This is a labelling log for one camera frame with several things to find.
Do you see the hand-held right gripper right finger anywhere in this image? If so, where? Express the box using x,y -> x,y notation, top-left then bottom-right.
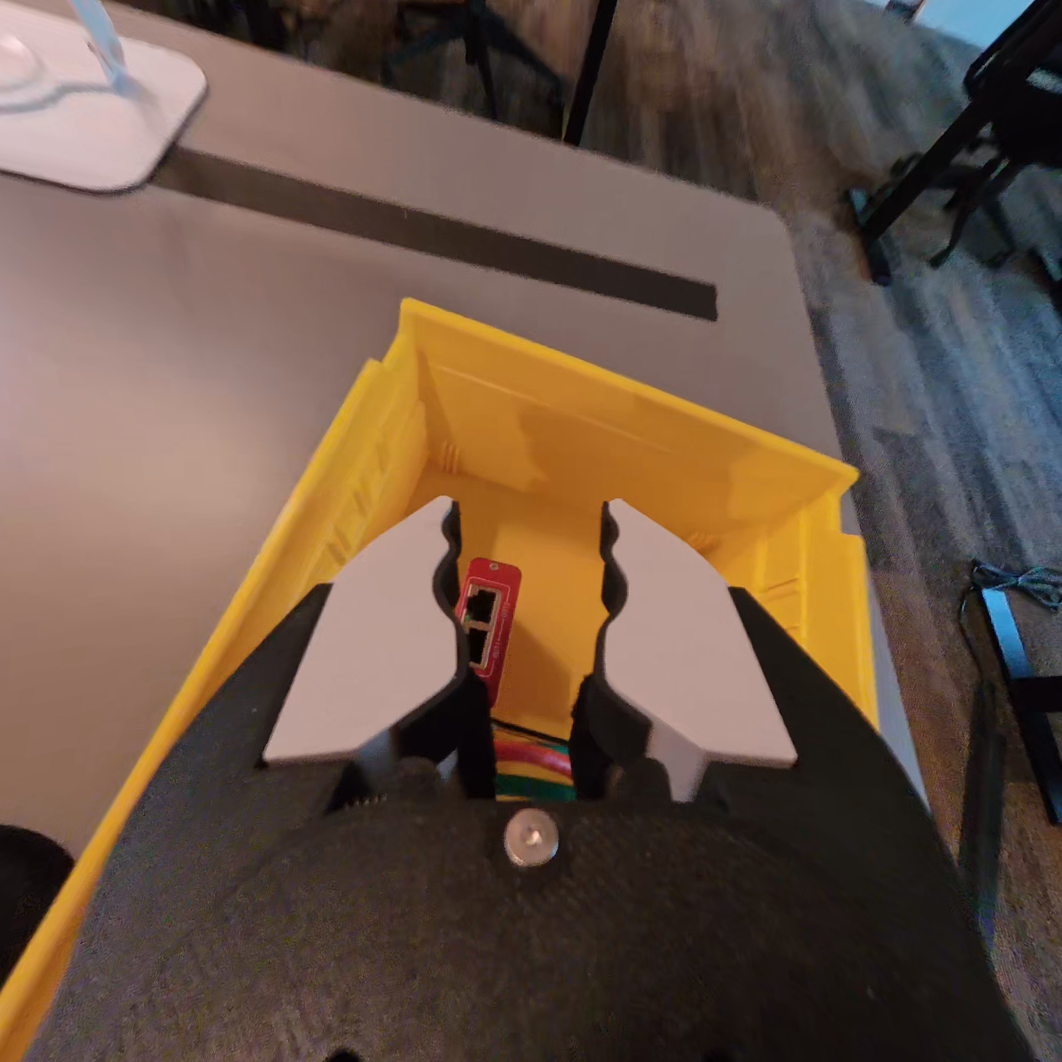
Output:
571,498 -> 799,801

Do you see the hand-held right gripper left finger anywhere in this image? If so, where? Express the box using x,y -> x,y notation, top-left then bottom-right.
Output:
261,496 -> 494,801

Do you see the red network switch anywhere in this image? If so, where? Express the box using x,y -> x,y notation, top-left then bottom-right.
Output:
452,558 -> 524,706

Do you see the green network cable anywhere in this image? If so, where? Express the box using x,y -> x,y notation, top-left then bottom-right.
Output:
498,747 -> 575,801

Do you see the yellow plastic bin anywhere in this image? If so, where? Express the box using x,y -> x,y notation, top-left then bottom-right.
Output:
0,299 -> 882,1062

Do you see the black quilted pad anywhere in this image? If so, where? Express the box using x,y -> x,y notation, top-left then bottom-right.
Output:
0,824 -> 76,984

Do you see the white sign stand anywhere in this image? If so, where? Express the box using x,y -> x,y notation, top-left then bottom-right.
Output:
0,0 -> 209,196

